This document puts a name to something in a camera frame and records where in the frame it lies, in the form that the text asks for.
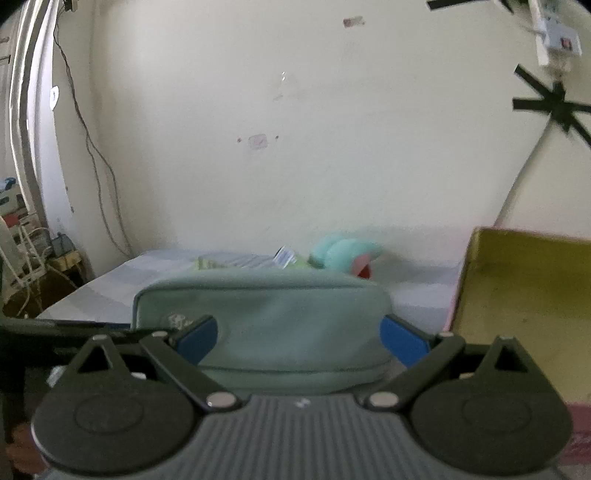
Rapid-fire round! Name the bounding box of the bundle of white cables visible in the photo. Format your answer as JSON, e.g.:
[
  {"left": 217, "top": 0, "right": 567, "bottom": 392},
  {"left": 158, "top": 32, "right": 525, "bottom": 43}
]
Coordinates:
[{"left": 0, "top": 219, "right": 52, "bottom": 301}]

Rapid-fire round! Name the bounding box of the thin white cable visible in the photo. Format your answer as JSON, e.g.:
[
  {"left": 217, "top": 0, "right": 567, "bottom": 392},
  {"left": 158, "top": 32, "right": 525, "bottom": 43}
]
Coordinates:
[{"left": 495, "top": 117, "right": 557, "bottom": 228}]

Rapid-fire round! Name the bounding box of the teal plush toy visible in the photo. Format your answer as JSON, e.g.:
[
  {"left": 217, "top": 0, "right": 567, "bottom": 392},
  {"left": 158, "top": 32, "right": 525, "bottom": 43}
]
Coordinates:
[{"left": 308, "top": 233, "right": 384, "bottom": 280}]

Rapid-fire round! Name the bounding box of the cluttered shelf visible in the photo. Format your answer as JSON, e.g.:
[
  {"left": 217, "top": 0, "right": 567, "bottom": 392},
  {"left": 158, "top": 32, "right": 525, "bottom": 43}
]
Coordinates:
[{"left": 0, "top": 175, "right": 86, "bottom": 319}]

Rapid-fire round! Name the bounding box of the thin black wall cable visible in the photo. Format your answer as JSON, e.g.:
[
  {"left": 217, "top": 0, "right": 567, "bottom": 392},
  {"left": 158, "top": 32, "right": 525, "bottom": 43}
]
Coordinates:
[{"left": 52, "top": 16, "right": 136, "bottom": 257}]

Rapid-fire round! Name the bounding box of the pink and olive storage box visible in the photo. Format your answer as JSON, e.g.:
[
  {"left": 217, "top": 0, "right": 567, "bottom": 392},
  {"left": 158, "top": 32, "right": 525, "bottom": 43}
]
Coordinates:
[{"left": 449, "top": 226, "right": 591, "bottom": 464}]

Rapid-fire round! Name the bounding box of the grey striped bed sheet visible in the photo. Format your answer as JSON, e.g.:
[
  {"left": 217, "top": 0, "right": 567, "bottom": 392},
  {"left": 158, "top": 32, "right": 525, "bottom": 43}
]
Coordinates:
[{"left": 34, "top": 247, "right": 465, "bottom": 333}]

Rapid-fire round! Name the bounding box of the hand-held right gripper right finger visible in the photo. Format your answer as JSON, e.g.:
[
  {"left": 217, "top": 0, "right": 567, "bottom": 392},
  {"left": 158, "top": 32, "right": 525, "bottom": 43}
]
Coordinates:
[{"left": 365, "top": 314, "right": 552, "bottom": 412}]

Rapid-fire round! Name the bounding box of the black tape cross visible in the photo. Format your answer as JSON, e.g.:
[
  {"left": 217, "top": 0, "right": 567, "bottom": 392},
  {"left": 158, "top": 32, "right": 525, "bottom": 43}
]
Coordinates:
[{"left": 512, "top": 64, "right": 591, "bottom": 149}]

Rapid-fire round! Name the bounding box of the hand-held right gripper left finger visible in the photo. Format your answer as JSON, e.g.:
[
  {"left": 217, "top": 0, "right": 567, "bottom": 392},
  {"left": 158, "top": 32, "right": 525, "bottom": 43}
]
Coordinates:
[{"left": 67, "top": 315, "right": 243, "bottom": 411}]

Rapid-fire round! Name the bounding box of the long green carton box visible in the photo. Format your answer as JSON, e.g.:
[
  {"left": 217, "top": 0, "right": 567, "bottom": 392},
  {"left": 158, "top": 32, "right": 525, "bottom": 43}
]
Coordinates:
[{"left": 196, "top": 246, "right": 298, "bottom": 272}]

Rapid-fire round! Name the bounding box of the white door frame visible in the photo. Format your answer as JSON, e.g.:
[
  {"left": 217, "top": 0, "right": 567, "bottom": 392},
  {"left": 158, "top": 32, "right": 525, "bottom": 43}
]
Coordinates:
[{"left": 8, "top": 0, "right": 58, "bottom": 229}]

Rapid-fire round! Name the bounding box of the grey-green zipper pouch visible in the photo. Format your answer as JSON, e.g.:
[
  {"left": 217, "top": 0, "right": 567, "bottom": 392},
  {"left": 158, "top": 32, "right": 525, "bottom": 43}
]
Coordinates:
[{"left": 131, "top": 270, "right": 393, "bottom": 396}]

